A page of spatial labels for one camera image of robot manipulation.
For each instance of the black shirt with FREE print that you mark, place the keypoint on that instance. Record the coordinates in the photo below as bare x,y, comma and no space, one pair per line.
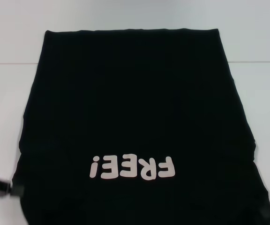
130,105

